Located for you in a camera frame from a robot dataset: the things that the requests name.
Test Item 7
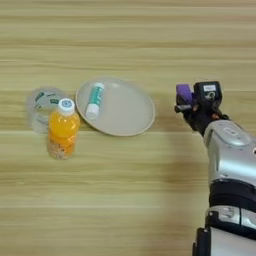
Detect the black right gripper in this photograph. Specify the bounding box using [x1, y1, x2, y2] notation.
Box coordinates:
[173, 99, 231, 136]

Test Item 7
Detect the purple rectangular block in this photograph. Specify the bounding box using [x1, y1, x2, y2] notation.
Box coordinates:
[175, 83, 195, 107]

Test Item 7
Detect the orange juice bottle white cap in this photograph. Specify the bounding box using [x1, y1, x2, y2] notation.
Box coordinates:
[47, 97, 81, 161]

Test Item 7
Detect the beige round plate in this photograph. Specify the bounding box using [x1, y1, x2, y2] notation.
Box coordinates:
[75, 77, 156, 138]

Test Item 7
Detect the green white glue stick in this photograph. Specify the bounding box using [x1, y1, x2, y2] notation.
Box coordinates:
[85, 82, 106, 121]

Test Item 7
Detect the clear tape roll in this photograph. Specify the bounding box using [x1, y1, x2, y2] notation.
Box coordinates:
[26, 87, 70, 135]

